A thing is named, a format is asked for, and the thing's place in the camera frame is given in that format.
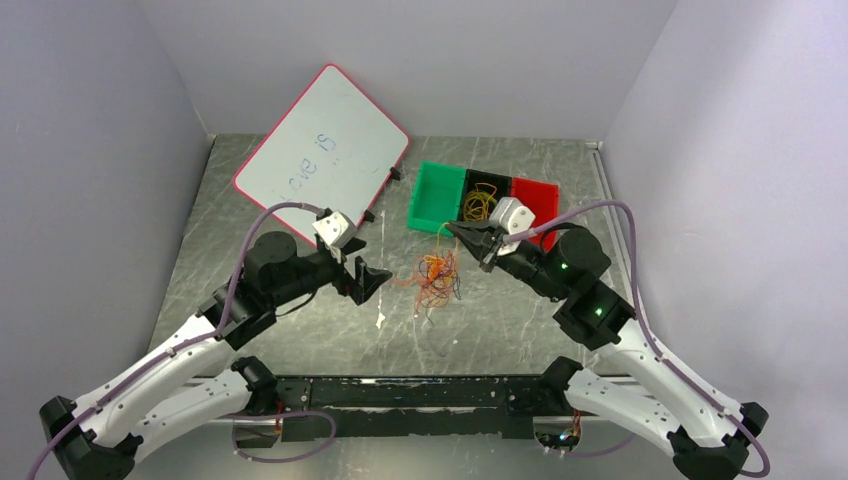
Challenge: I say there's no purple cable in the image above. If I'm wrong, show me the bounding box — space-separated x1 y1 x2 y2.
413 251 464 313

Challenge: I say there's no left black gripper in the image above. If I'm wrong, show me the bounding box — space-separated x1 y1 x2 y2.
269 235 392 307

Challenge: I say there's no red plastic bin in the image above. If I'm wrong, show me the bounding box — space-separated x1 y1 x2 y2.
511 177 560 227

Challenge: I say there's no orange cable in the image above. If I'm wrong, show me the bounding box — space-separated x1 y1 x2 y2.
394 248 462 313

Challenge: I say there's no yellow green wire coil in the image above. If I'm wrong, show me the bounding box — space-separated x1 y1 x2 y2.
462 184 498 224

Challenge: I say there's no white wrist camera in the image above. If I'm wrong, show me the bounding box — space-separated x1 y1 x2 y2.
488 196 536 236
312 210 357 264

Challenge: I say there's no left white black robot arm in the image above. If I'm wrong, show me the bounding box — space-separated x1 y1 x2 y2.
39 227 391 479

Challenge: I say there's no pink framed whiteboard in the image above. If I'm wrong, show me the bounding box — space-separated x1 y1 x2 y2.
232 64 410 225

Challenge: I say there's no black aluminium base frame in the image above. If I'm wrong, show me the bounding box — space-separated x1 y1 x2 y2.
198 372 694 442

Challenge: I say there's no green plastic bin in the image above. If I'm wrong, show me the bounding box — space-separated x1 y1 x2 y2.
406 162 466 234

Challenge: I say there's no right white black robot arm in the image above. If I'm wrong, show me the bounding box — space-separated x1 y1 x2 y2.
446 222 768 479

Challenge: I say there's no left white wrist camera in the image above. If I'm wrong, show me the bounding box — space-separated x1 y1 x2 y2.
312 210 357 264

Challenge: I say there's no yellow cable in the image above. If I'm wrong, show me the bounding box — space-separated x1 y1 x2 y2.
433 221 462 266

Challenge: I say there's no black plastic bin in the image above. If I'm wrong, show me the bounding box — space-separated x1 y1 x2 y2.
457 169 512 222

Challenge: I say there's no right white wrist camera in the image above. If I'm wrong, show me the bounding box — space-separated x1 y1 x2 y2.
488 196 536 236

